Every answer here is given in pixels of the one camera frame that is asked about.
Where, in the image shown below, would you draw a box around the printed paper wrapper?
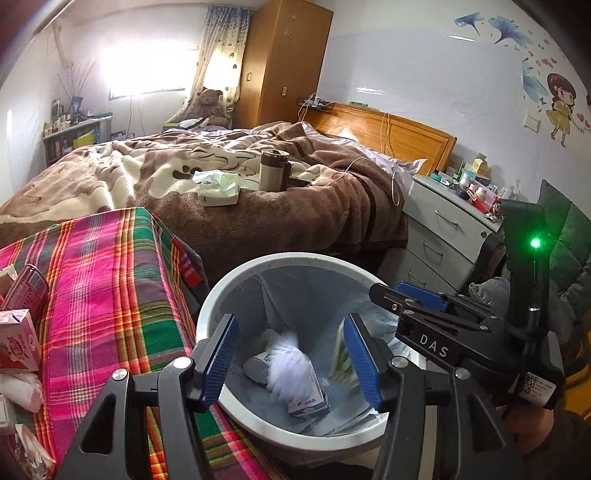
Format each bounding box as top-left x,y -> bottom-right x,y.
15,424 -> 56,480

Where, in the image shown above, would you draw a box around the white foam net sleeve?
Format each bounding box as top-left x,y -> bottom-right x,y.
266,332 -> 317,404

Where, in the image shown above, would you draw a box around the small white green box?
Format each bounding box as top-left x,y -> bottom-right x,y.
329,321 -> 359,388

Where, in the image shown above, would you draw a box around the white trash bin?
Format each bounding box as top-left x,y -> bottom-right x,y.
197,253 -> 409,454

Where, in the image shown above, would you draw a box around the person's right hand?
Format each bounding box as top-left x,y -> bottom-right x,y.
496,404 -> 555,441

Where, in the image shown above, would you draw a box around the white nightstand drawers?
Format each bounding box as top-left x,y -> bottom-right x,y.
396,175 -> 505,294

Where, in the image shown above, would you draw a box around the white folded tissue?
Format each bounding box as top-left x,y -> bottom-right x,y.
0,373 -> 44,413

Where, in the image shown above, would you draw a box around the grey bin liner bag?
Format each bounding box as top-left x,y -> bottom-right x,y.
218,266 -> 408,436

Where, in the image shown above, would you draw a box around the strawberry milk carton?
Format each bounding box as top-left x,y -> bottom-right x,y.
0,309 -> 41,373

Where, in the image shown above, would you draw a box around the plaid pink green cloth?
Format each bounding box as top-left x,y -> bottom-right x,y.
1,208 -> 277,479

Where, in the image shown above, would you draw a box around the wooden headboard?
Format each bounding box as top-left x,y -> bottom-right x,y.
304,103 -> 457,176

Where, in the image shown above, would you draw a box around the red drink can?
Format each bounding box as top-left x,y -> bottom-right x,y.
1,264 -> 49,321

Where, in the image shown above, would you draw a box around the brown thermos cup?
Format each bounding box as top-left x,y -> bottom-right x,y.
259,149 -> 291,192

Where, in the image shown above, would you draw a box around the brown patterned blanket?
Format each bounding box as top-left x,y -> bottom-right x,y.
1,122 -> 412,279

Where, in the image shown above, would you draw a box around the white tissue pack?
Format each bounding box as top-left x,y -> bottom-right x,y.
192,170 -> 240,207

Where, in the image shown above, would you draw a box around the brown teddy bear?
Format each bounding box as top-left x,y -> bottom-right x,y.
184,88 -> 229,128

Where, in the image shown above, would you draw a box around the wooden wardrobe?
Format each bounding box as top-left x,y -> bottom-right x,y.
232,0 -> 334,128

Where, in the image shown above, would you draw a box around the cluttered grey shelf desk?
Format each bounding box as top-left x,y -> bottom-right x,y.
42,112 -> 112,167

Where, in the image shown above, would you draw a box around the patterned curtain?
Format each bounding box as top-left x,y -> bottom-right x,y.
187,5 -> 253,112

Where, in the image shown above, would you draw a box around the dried branches in vase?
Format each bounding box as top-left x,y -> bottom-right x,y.
57,60 -> 96,114

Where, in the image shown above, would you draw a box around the cartoon girl wall sticker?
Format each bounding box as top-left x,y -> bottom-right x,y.
546,73 -> 590,148

